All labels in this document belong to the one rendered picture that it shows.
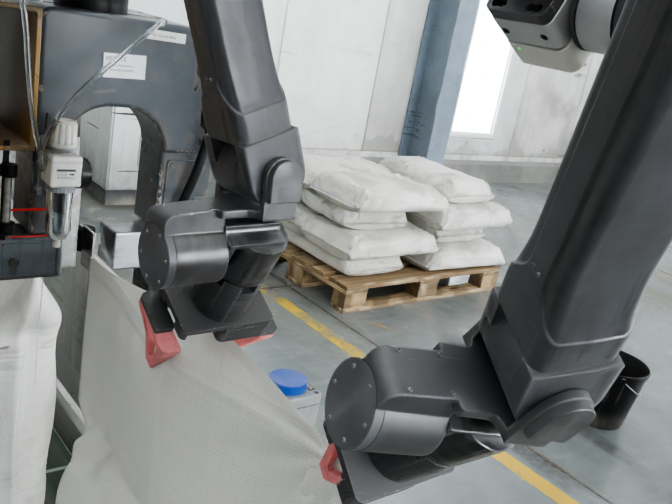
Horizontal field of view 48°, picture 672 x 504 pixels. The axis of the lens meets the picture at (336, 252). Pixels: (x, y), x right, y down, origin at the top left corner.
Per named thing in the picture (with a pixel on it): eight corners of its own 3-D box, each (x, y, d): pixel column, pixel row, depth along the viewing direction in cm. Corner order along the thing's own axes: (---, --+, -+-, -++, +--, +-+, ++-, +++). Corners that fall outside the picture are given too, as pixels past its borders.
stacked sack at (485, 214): (516, 232, 439) (523, 208, 435) (435, 237, 397) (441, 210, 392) (461, 209, 471) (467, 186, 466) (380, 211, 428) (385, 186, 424)
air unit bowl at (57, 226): (73, 241, 91) (77, 192, 90) (48, 242, 89) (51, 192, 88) (64, 233, 94) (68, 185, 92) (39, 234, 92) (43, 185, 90)
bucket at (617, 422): (646, 427, 313) (665, 371, 305) (606, 443, 294) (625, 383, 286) (585, 393, 334) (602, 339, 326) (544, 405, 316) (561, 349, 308)
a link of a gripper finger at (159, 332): (118, 338, 79) (144, 282, 73) (180, 329, 83) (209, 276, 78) (139, 394, 76) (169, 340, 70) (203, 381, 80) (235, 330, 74)
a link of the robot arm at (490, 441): (541, 451, 49) (525, 367, 52) (461, 443, 46) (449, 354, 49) (469, 472, 55) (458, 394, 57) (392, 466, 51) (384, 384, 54)
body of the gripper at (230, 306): (154, 290, 75) (178, 241, 70) (242, 280, 81) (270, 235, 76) (178, 344, 72) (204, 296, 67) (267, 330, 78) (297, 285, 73)
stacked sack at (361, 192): (452, 216, 396) (459, 189, 392) (356, 220, 354) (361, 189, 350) (398, 192, 427) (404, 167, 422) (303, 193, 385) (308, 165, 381)
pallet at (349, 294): (495, 289, 450) (501, 267, 445) (342, 314, 372) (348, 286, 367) (399, 243, 507) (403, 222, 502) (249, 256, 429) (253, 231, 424)
